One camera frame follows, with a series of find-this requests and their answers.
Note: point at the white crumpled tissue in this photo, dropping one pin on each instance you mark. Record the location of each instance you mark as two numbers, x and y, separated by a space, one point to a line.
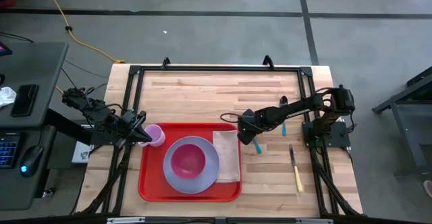
6 96

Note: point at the small desk caster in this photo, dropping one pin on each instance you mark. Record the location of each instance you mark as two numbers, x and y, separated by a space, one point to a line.
49 192

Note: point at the white printed box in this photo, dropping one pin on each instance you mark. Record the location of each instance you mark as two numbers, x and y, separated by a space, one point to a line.
80 152

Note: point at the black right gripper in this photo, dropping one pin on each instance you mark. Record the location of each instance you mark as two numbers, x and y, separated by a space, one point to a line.
248 122

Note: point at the black computer mouse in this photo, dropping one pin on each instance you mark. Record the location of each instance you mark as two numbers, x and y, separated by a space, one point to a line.
31 160

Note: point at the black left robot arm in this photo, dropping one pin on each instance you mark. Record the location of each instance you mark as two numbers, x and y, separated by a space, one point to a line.
91 107

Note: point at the light pink mug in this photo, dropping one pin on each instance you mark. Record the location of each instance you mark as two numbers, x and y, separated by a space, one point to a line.
156 135

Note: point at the magenta bowl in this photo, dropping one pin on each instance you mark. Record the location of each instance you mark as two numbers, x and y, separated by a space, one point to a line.
188 161

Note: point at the beige cloth napkin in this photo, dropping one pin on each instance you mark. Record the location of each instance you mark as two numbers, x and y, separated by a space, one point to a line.
227 156

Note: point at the black metal cart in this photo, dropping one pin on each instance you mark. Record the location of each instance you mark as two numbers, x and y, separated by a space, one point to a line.
401 104

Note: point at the black aluminium table frame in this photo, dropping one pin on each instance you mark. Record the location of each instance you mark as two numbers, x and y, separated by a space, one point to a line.
219 69

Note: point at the device with pink screen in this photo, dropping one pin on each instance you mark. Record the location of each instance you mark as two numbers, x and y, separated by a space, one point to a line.
5 49

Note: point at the black frame hook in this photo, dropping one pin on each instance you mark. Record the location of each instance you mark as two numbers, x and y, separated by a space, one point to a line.
268 62
165 62

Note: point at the grey desk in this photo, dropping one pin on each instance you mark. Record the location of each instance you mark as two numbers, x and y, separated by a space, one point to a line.
40 65

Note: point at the backlit keyboard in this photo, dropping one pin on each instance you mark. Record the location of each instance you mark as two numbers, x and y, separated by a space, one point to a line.
8 149

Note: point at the black phone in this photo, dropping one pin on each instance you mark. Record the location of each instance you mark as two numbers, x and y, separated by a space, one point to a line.
24 100

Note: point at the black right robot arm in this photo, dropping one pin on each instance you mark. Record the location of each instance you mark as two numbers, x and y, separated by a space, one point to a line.
293 107

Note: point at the red plastic tray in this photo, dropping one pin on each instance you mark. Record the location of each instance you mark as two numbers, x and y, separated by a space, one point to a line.
152 183

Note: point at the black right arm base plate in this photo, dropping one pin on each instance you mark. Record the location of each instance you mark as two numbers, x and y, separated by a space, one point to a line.
337 138

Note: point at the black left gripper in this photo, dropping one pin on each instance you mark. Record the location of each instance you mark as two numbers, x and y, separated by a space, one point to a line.
125 126

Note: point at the lavender plate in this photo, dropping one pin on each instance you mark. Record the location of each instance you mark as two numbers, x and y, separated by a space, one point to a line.
209 170

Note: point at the black crossbar with silver brackets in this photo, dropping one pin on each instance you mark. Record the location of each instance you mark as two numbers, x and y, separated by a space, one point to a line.
219 220

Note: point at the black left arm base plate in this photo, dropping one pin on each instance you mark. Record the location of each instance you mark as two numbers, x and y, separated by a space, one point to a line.
101 140

